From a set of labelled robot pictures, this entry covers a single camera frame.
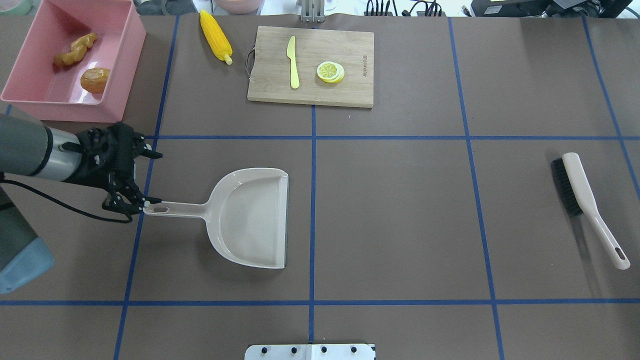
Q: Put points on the yellow toy corn cob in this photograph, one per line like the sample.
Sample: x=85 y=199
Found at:
x=215 y=37

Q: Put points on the brown toy potato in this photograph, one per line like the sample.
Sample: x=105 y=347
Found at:
x=94 y=80

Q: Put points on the pink bowl on scale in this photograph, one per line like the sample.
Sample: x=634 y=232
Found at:
x=239 y=7

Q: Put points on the aluminium frame post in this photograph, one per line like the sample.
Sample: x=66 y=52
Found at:
x=312 y=11

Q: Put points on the beige plastic dustpan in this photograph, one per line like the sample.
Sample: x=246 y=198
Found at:
x=245 y=216

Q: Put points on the wooden cutting board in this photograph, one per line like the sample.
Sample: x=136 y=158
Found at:
x=270 y=76

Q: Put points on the yellow toy knife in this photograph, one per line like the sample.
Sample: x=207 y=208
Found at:
x=291 y=53

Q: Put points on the beige hand brush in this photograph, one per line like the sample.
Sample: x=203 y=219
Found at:
x=576 y=195

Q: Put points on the pink plastic bin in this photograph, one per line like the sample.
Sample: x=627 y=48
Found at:
x=39 y=88

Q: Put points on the black monitor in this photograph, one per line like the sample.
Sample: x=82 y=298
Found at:
x=607 y=9

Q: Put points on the orange toy fried chicken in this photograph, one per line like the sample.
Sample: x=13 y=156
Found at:
x=77 y=52

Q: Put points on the yellow toy lemon slice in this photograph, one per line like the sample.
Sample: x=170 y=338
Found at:
x=330 y=72

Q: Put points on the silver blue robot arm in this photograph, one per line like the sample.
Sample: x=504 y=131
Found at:
x=31 y=149

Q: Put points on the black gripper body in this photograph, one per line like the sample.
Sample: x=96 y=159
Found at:
x=93 y=169

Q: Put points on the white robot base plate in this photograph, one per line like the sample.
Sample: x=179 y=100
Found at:
x=335 y=351

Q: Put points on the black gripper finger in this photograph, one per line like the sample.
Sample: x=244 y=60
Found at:
x=141 y=148
x=127 y=201

